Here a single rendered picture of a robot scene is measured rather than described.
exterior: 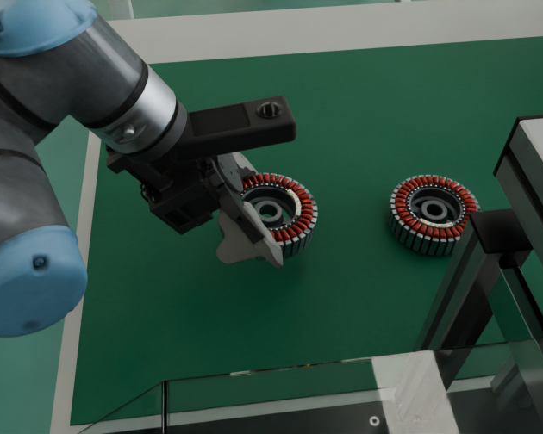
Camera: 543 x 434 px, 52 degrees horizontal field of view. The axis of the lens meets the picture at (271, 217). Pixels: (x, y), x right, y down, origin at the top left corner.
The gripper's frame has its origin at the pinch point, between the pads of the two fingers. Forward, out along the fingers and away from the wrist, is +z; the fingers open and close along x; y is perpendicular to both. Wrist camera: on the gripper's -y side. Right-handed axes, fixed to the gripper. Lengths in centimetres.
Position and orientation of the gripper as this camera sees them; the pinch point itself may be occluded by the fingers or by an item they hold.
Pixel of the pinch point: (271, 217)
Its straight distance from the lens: 64.9
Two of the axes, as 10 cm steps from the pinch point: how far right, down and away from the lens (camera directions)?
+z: 4.8, 4.7, 7.4
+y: -8.5, 4.7, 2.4
